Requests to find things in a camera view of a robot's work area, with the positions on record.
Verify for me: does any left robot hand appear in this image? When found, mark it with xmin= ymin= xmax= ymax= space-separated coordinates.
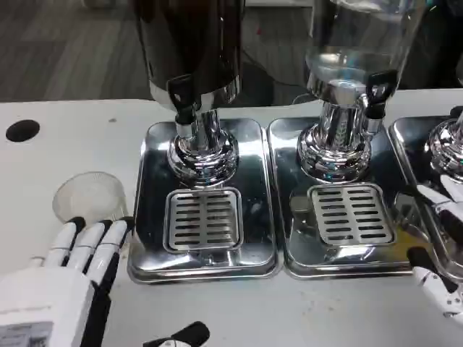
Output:
xmin=0 ymin=215 xmax=211 ymax=347

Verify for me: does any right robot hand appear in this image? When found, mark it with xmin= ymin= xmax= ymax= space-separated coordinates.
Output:
xmin=407 ymin=173 xmax=463 ymax=319

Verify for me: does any clear ribbed glass cup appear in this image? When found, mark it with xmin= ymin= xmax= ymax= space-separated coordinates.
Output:
xmin=52 ymin=171 xmax=128 ymax=225

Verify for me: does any chrome dispenser stand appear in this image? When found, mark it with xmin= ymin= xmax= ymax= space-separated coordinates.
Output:
xmin=428 ymin=106 xmax=463 ymax=178

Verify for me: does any steel drip tray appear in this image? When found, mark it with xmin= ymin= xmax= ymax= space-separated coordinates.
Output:
xmin=387 ymin=115 xmax=463 ymax=286
xmin=127 ymin=117 xmax=279 ymax=283
xmin=266 ymin=116 xmax=435 ymax=280

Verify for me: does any slotted steel drip grid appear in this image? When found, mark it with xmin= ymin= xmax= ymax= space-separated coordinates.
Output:
xmin=307 ymin=183 xmax=397 ymax=247
xmin=163 ymin=187 xmax=242 ymax=251

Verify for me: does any black dispenser tap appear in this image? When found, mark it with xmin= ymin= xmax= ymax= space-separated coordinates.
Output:
xmin=166 ymin=74 xmax=199 ymax=140
xmin=363 ymin=70 xmax=398 ymax=134

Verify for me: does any clear drink dispenser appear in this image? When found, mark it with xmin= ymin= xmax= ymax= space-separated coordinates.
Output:
xmin=297 ymin=0 xmax=430 ymax=181

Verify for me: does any dark drink dispenser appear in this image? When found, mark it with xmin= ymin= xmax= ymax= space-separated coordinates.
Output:
xmin=132 ymin=0 xmax=242 ymax=189

